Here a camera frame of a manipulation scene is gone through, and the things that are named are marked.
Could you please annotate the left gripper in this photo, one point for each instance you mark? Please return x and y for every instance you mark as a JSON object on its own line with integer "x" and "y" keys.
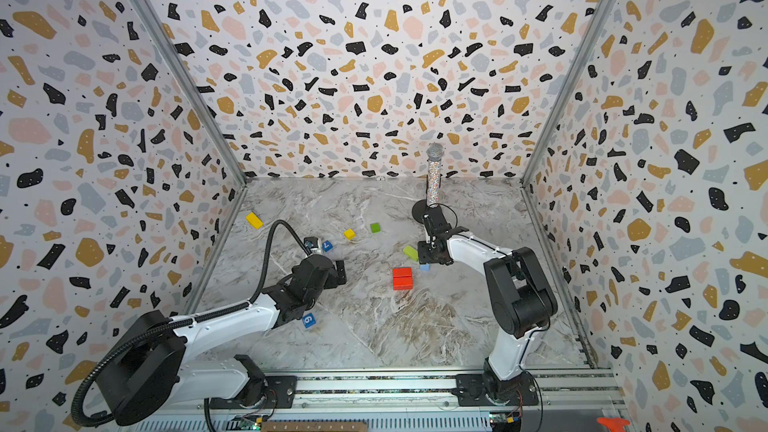
{"x": 331, "y": 278}

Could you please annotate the blue number six cube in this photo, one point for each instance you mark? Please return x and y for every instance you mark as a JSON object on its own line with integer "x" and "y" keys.
{"x": 308, "y": 320}

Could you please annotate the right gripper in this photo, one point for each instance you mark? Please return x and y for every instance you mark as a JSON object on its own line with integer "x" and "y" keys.
{"x": 430, "y": 249}

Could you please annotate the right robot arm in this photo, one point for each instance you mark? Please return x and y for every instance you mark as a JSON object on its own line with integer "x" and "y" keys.
{"x": 521, "y": 297}

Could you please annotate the red clamp handle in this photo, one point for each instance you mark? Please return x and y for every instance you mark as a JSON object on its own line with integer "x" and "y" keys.
{"x": 616, "y": 424}

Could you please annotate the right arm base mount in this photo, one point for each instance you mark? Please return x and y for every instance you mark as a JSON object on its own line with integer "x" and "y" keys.
{"x": 486, "y": 390}

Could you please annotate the red rectangular block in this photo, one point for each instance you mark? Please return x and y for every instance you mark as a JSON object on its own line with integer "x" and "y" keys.
{"x": 402, "y": 283}
{"x": 402, "y": 272}

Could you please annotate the yellow flat rectangular block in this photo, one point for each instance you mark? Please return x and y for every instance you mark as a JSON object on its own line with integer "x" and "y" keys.
{"x": 254, "y": 220}

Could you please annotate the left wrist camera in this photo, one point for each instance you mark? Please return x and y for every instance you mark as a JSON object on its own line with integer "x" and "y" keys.
{"x": 313, "y": 244}

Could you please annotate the lime green block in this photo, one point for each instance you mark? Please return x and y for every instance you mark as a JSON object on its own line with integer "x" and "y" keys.
{"x": 411, "y": 252}

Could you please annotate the black round microphone stand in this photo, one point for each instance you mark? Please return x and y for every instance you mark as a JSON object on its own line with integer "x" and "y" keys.
{"x": 422, "y": 210}

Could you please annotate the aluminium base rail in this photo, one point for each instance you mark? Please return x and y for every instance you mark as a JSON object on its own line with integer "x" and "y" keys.
{"x": 414, "y": 400}

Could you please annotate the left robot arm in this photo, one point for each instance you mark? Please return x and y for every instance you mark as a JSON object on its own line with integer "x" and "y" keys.
{"x": 157, "y": 362}

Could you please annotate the glitter microphone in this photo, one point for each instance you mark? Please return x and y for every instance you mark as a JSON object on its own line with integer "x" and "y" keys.
{"x": 435, "y": 153}

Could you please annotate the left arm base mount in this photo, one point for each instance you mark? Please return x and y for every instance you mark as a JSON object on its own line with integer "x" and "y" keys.
{"x": 272, "y": 392}

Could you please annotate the wooden strip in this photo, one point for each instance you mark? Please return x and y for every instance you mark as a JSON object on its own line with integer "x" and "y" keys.
{"x": 314, "y": 426}

